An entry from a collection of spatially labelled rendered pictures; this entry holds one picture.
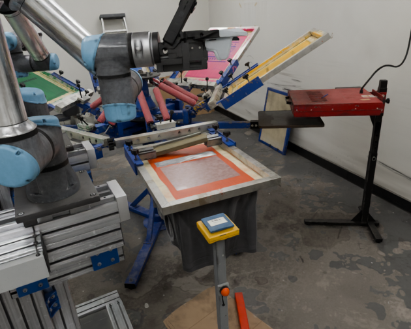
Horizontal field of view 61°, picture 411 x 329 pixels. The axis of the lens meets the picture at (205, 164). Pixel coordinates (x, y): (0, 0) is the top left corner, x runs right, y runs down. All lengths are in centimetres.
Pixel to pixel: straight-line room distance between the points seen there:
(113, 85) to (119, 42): 9
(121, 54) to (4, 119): 30
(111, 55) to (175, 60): 14
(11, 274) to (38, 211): 17
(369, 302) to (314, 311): 36
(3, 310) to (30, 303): 9
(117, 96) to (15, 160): 27
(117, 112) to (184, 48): 21
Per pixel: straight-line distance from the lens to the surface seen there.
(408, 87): 332
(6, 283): 107
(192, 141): 204
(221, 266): 150
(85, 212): 112
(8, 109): 91
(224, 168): 186
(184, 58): 78
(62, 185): 108
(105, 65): 81
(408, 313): 257
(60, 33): 96
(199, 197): 152
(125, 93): 82
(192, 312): 236
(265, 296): 247
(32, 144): 92
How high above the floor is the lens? 173
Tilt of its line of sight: 24 degrees down
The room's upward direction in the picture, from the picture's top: 4 degrees counter-clockwise
